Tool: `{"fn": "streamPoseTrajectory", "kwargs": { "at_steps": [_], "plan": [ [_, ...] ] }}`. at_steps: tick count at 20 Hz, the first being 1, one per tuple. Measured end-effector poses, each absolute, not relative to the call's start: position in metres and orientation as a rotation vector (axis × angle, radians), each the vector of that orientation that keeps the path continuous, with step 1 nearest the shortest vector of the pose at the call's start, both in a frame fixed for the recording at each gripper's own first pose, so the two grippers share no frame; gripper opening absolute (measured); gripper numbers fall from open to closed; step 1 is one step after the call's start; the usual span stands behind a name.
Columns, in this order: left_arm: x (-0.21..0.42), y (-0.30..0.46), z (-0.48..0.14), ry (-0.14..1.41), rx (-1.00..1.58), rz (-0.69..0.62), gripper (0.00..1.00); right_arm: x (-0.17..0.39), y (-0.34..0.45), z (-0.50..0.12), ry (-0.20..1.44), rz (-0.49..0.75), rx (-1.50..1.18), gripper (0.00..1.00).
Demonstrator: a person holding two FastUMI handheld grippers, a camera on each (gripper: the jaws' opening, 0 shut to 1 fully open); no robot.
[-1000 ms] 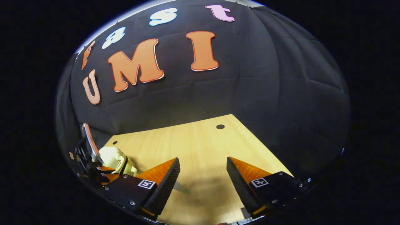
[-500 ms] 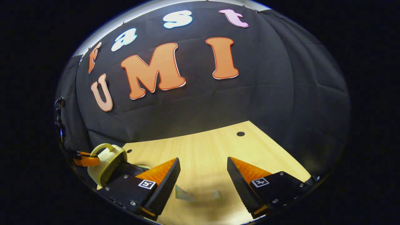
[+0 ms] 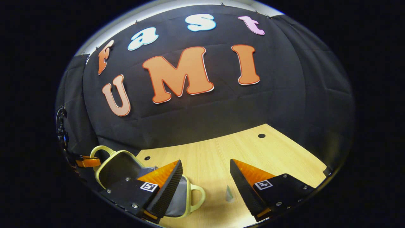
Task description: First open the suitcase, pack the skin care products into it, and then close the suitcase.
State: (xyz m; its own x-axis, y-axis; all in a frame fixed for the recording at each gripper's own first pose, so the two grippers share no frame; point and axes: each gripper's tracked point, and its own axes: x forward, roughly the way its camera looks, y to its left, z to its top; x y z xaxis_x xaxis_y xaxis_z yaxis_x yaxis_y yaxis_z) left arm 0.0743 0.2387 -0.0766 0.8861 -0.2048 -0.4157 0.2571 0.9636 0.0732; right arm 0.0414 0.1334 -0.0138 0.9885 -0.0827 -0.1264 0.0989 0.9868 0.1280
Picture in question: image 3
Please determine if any dark stand equipment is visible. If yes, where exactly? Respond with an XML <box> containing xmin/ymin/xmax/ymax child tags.
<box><xmin>56</xmin><ymin>106</ymin><xmax>69</xmax><ymax>150</ymax></box>

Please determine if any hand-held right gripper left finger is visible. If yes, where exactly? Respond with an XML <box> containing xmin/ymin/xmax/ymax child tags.
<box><xmin>101</xmin><ymin>160</ymin><xmax>184</xmax><ymax>224</ymax></box>

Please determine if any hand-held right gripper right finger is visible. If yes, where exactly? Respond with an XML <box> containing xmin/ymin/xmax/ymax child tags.
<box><xmin>230</xmin><ymin>159</ymin><xmax>315</xmax><ymax>219</ymax></box>

